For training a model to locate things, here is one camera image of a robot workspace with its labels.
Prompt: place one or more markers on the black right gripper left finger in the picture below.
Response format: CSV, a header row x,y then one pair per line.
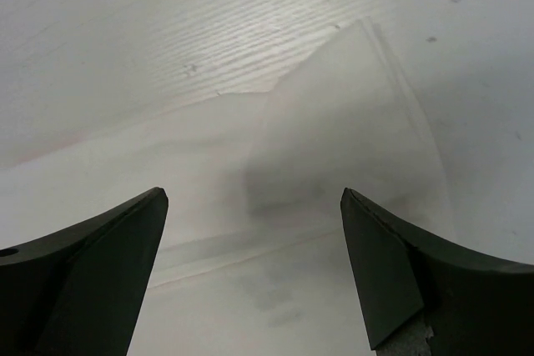
x,y
79,291

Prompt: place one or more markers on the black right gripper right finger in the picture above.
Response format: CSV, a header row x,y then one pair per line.
x,y
423,295

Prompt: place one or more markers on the white t-shirt green trim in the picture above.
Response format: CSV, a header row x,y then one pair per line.
x,y
250,174

